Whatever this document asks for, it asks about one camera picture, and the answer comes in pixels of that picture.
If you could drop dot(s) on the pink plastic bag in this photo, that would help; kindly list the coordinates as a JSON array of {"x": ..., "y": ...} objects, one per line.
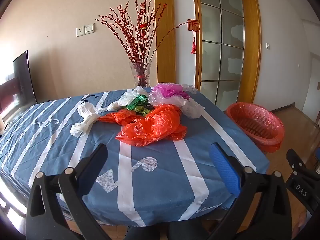
[{"x": 160, "y": 101}]

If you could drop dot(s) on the blue white striped tablecloth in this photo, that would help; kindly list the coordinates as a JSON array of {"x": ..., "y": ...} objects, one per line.
[{"x": 50, "y": 142}]

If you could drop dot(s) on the large orange plastic bag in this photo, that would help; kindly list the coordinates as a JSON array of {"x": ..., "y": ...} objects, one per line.
[{"x": 155, "y": 125}]

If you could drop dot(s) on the small white wall switch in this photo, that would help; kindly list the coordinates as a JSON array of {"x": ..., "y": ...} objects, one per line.
[{"x": 268, "y": 45}]

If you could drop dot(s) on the small orange plastic bag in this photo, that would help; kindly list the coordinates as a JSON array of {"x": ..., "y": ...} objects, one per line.
[{"x": 117, "y": 117}]

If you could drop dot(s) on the wooden door frame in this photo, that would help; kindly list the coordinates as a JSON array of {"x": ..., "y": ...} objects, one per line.
[{"x": 251, "y": 42}]

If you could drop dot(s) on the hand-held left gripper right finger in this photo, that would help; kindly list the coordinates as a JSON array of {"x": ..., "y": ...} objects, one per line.
[{"x": 225, "y": 170}]

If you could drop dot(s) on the yellow-green plastic bag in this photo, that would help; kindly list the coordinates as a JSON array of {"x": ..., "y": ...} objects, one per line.
[{"x": 141, "y": 111}]

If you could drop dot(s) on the red tasselled hanging ornament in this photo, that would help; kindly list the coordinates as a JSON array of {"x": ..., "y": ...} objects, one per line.
[{"x": 193, "y": 30}]

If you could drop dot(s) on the frosted glass panel door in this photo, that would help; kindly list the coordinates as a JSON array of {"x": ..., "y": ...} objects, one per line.
[{"x": 222, "y": 42}]

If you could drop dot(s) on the magenta plastic bag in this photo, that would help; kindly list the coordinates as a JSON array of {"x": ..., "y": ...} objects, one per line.
[{"x": 167, "y": 90}]

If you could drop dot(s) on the wooden wall trim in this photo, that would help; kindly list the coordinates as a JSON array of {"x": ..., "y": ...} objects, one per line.
[{"x": 165, "y": 30}]

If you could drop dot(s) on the glass vase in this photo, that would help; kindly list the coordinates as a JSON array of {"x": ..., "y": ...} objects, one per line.
[{"x": 140, "y": 73}]

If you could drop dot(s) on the black television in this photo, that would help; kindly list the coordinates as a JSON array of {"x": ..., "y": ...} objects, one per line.
[{"x": 23, "y": 80}]

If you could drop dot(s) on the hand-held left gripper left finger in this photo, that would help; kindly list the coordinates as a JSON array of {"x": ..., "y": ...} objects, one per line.
[{"x": 93, "y": 168}]

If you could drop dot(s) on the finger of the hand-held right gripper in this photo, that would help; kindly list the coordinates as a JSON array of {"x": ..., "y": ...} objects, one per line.
[{"x": 295, "y": 157}]

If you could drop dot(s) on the red berry branches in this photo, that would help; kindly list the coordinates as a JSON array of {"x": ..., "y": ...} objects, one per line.
[{"x": 132, "y": 35}]

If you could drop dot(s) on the translucent white plastic bag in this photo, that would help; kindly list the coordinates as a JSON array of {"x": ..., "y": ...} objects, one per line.
[{"x": 130, "y": 97}]

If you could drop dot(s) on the shiny green plastic bag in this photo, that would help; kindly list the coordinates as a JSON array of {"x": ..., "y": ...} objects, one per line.
[{"x": 137, "y": 102}]

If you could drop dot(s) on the clear plastic bag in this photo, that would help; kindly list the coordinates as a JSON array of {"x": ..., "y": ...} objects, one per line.
[{"x": 193, "y": 108}]

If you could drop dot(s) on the small red lantern ornament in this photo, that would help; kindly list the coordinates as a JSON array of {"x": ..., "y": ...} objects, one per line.
[{"x": 143, "y": 27}]

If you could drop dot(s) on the red lined waste basket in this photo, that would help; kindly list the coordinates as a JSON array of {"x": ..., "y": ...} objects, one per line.
[{"x": 255, "y": 125}]

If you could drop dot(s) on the white wall light switch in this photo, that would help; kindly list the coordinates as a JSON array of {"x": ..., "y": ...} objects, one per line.
[{"x": 89, "y": 28}]

